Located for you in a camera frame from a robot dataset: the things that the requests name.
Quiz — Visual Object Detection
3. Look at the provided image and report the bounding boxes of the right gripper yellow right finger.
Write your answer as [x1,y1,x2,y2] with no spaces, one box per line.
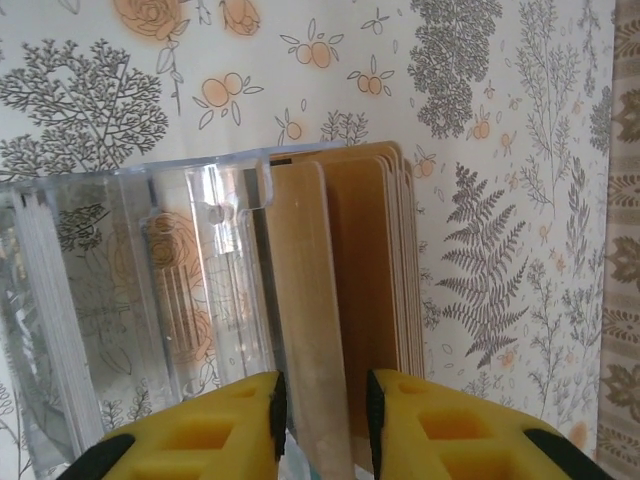
[366,368,600,480]

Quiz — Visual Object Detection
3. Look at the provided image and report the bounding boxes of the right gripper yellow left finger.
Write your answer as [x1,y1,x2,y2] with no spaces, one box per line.
[54,369,289,480]

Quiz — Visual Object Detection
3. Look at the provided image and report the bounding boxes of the clear acrylic card organizer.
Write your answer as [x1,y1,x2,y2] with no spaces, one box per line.
[0,141,429,480]

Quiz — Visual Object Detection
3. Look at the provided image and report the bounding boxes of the orange card stack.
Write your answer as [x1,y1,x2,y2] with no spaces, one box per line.
[327,141,427,376]

